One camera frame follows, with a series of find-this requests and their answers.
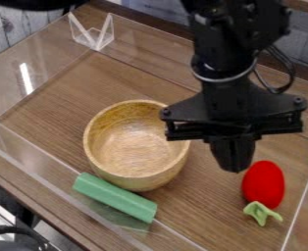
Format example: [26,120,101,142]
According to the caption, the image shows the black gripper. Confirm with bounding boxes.
[158,78,308,173]

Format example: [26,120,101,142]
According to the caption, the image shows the red felt fruit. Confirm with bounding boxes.
[240,160,284,226]

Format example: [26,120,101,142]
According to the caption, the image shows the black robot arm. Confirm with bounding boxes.
[158,0,308,173]

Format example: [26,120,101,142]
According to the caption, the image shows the wooden bowl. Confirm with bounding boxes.
[82,99,191,192]

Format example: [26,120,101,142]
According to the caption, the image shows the green rectangular block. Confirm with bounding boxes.
[73,173,157,224]

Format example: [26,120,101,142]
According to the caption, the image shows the clear acrylic tray walls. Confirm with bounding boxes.
[0,19,308,251]

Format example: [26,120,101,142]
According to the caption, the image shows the black metal stand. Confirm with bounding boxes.
[0,220,50,251]

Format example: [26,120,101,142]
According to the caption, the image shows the clear acrylic corner bracket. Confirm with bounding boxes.
[67,13,114,51]

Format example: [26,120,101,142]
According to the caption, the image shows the black cable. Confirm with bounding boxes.
[0,225,47,246]

